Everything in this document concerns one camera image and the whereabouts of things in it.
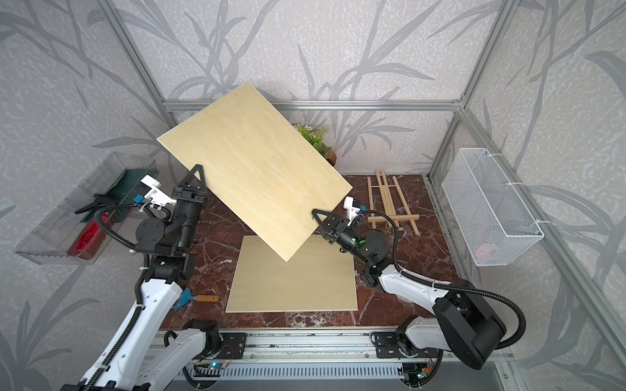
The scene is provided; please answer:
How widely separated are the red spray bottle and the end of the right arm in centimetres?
53

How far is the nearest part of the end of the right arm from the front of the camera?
634 millimetres

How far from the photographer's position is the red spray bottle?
563 millimetres

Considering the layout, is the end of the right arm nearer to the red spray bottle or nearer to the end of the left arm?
the end of the left arm

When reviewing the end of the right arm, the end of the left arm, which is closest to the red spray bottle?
the end of the left arm
